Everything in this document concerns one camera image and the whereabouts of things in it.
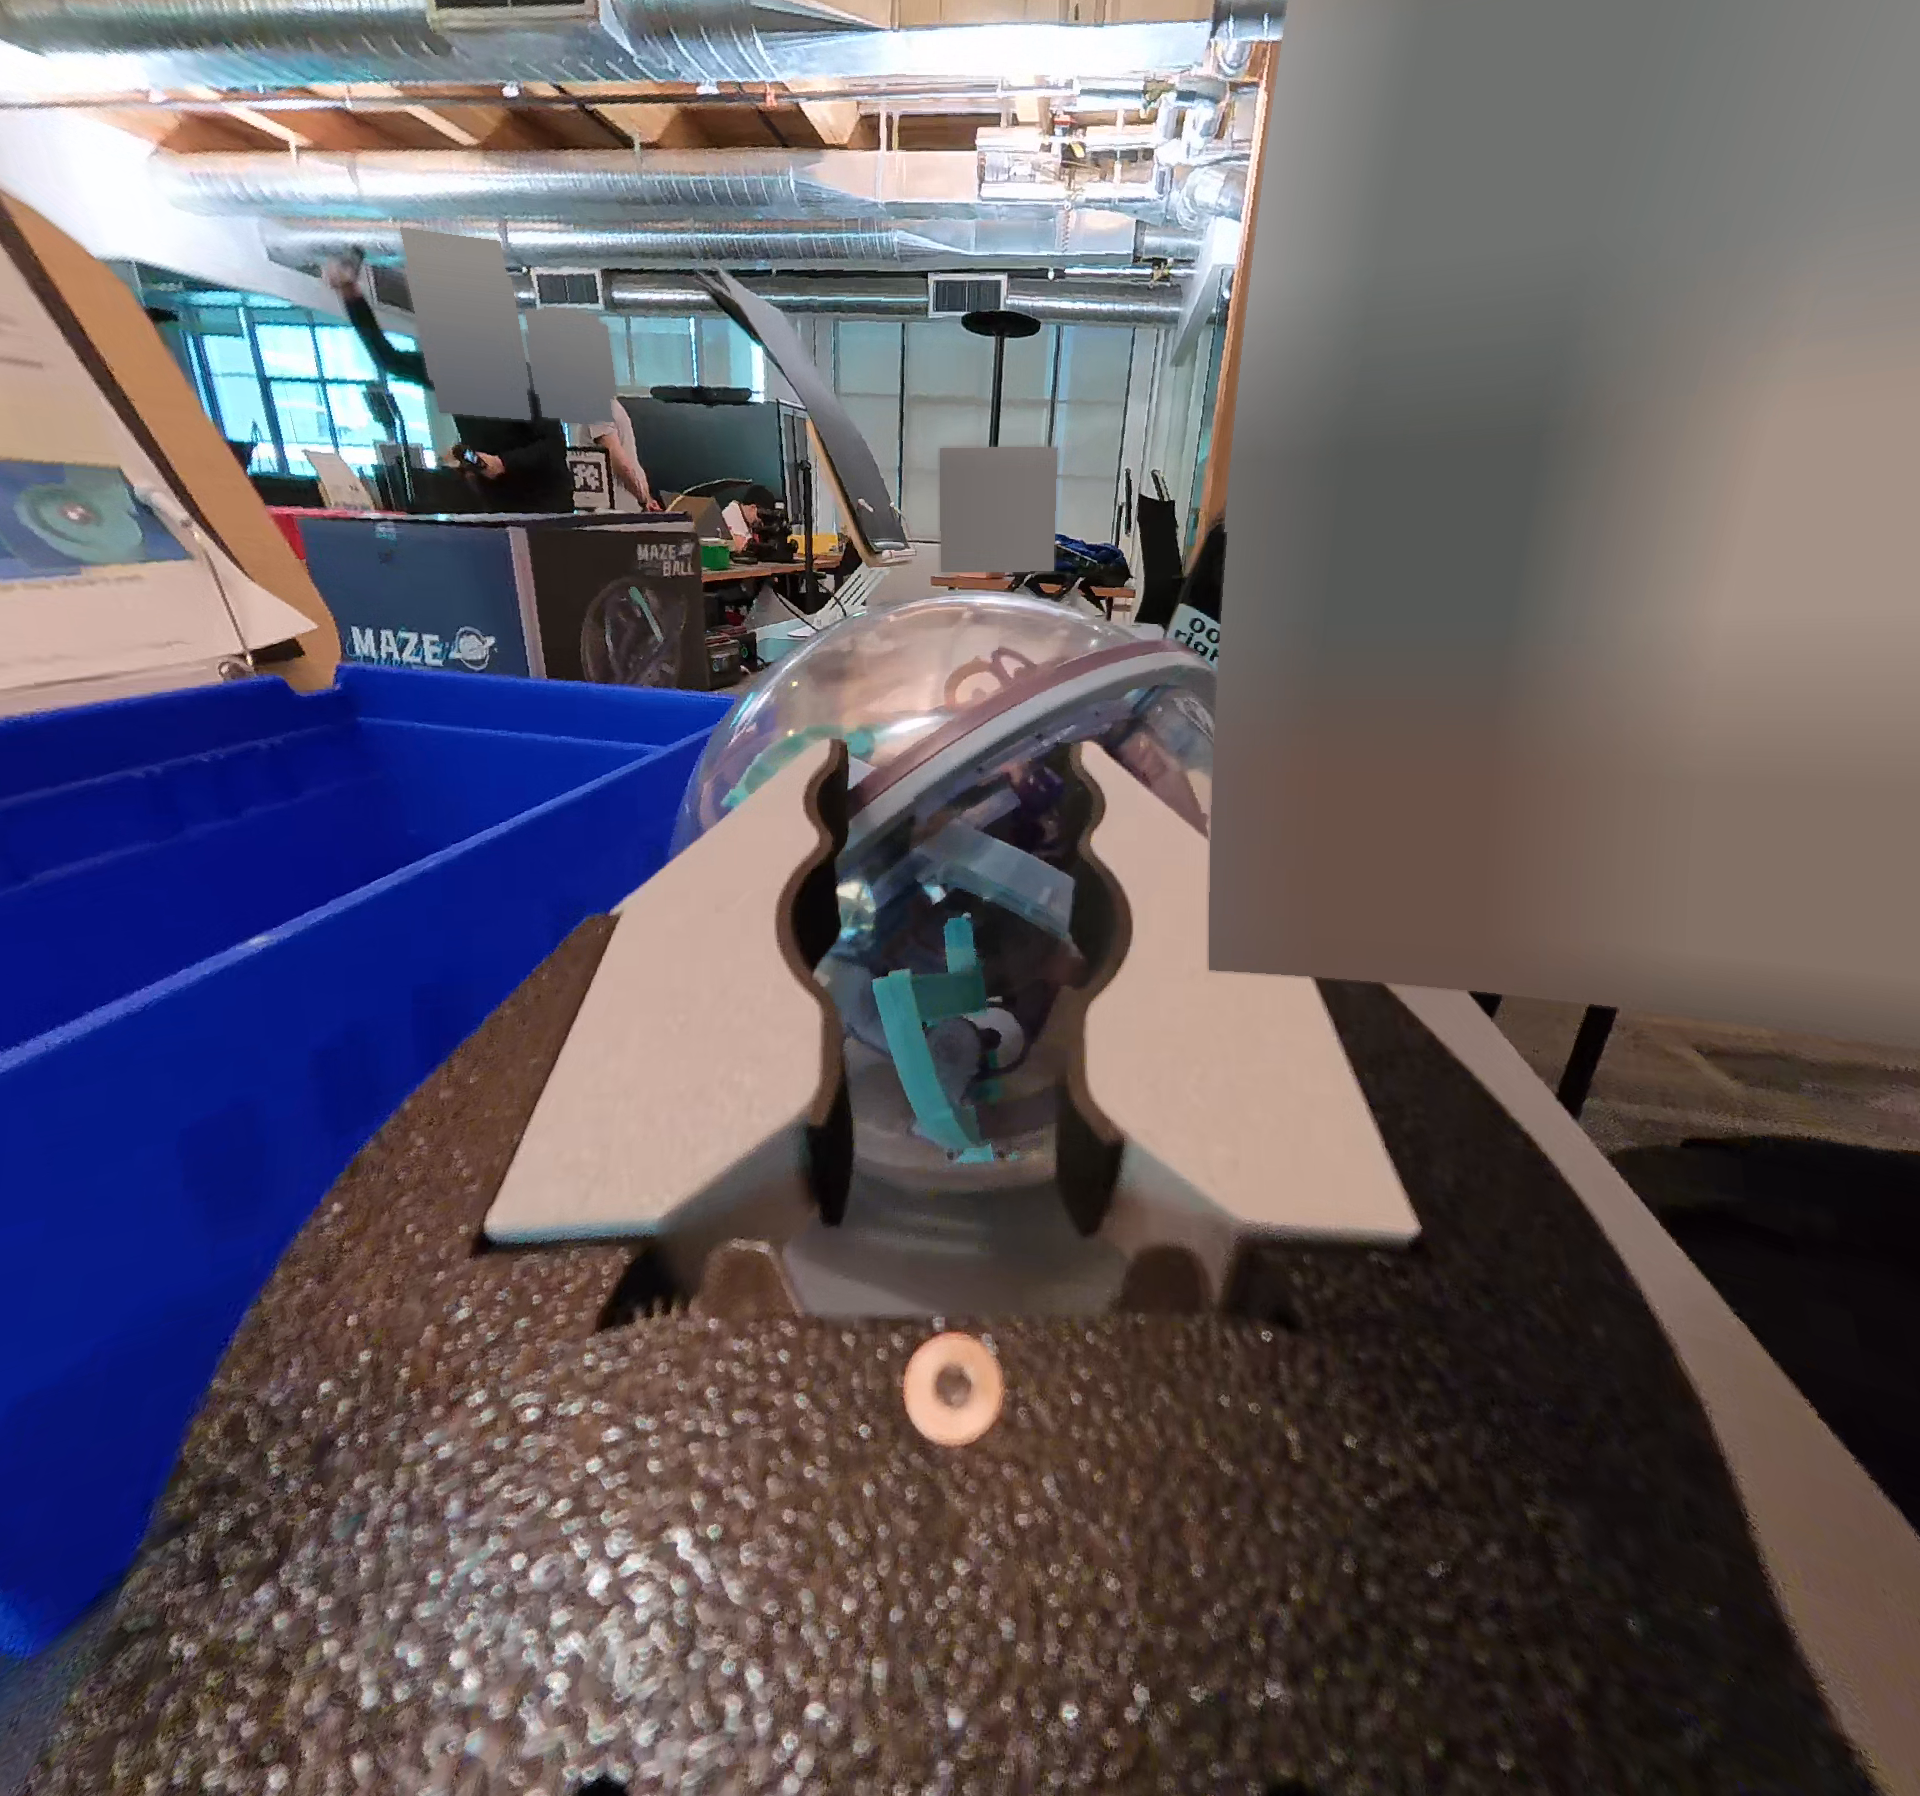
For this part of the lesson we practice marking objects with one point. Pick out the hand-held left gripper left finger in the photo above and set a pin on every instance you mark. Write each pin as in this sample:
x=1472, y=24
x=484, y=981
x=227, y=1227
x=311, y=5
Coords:
x=660, y=1076

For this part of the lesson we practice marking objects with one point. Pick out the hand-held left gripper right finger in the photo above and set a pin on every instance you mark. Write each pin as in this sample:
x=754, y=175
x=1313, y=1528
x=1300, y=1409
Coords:
x=1246, y=1107

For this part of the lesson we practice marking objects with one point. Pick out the clear plastic maze ball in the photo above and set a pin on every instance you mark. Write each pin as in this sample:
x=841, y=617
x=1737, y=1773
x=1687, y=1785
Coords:
x=945, y=717

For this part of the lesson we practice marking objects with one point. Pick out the black floor lamp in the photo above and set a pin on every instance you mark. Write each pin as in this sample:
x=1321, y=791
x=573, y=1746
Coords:
x=1002, y=326

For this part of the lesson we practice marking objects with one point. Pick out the white vent grille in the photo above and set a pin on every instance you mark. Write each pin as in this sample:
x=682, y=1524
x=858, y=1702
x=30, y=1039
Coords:
x=966, y=297

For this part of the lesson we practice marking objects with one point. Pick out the green plastic bin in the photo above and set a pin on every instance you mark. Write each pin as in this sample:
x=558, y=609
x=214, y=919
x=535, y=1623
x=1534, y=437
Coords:
x=748, y=568

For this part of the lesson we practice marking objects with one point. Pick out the blue plastic bin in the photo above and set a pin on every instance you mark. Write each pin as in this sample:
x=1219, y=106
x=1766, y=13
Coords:
x=226, y=927

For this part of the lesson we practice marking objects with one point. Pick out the large black screen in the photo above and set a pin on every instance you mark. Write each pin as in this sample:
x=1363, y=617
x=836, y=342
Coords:
x=706, y=448

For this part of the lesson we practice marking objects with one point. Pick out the dark printed cardboard box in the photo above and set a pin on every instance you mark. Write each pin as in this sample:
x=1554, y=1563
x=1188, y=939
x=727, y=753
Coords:
x=419, y=595

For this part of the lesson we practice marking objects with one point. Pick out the printed instruction sheet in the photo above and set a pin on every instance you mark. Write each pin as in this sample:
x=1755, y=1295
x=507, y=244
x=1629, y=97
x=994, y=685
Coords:
x=76, y=611

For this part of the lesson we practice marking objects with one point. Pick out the instruction sheet on board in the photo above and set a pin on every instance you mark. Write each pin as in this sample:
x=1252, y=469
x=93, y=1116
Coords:
x=166, y=417

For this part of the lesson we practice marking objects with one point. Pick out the wooden post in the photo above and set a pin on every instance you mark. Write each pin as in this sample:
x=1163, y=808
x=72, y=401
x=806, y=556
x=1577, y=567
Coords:
x=1219, y=401

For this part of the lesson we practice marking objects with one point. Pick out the narrow silver ventilation duct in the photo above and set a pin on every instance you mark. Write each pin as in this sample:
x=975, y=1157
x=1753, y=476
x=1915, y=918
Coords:
x=450, y=186

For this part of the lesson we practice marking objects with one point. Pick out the wide silver ventilation duct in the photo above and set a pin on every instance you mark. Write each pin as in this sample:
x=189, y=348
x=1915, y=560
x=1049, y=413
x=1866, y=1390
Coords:
x=300, y=13

